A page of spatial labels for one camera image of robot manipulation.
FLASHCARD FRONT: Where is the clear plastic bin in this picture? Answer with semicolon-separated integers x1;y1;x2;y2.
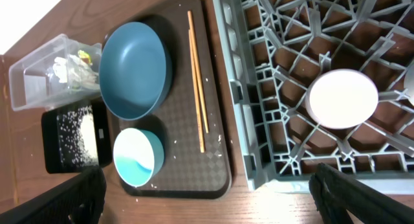
8;34;102;111

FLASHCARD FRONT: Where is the brown serving tray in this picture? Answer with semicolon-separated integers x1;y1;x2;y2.
108;0;232;199

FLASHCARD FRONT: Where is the yellow snack wrapper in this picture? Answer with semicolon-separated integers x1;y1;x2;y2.
78;50;93;67

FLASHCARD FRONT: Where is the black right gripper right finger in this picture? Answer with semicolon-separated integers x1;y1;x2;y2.
309;163;413;223

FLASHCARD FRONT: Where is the pile of rice grains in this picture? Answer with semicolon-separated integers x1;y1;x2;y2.
56;104;99;170

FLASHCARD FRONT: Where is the white plastic cup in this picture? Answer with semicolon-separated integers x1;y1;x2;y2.
404;65;414;106

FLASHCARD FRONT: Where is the dark blue plate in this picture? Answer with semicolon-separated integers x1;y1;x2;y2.
99;22;173;120

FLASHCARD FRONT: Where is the light blue bowl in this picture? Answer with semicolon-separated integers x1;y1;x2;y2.
113;128;165;187

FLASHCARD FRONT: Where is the pink plastic cup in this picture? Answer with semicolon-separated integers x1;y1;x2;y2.
305;69;379;129

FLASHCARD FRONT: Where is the black plastic tray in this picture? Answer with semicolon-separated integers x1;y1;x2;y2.
41;99;113;174

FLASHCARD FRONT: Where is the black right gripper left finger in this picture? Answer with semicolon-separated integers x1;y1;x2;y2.
1;167;107;224

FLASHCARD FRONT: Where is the grey dishwasher rack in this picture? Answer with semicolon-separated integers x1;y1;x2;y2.
213;0;413;194

